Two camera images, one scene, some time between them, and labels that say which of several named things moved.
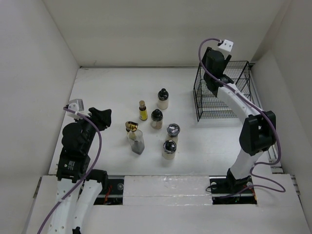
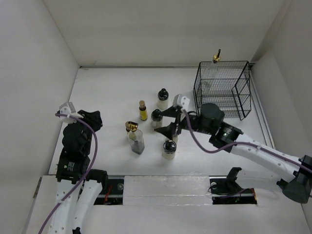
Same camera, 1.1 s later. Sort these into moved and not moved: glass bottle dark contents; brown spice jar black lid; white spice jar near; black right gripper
Moved: black right gripper
Not moved: brown spice jar black lid; white spice jar near; glass bottle dark contents
